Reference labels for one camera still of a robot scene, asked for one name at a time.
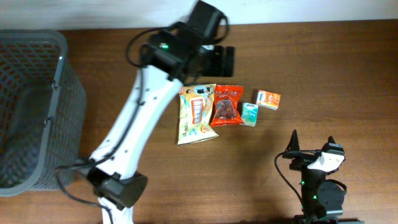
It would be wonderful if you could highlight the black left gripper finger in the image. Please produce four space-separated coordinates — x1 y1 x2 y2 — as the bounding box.
213 45 224 77
224 47 235 77

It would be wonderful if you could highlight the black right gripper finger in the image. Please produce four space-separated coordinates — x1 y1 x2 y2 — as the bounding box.
322 136 344 152
288 129 300 151

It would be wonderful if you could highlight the yellow snack bag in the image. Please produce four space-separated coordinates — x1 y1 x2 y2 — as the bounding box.
177 83 218 145

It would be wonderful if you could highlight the red sweets bag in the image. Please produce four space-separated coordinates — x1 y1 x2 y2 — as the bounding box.
210 85 244 127

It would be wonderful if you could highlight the orange tissue pack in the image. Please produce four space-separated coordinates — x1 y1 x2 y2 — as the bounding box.
256 90 281 110

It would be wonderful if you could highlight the green tissue pack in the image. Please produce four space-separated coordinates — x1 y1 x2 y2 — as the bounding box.
241 103 258 127

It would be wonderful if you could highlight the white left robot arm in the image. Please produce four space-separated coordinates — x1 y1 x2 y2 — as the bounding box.
73 1 228 223

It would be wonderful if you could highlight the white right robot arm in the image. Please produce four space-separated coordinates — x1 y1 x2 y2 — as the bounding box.
282 130 347 223

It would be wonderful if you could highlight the grey plastic mesh basket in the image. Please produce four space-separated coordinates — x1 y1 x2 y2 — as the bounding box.
1 30 86 197

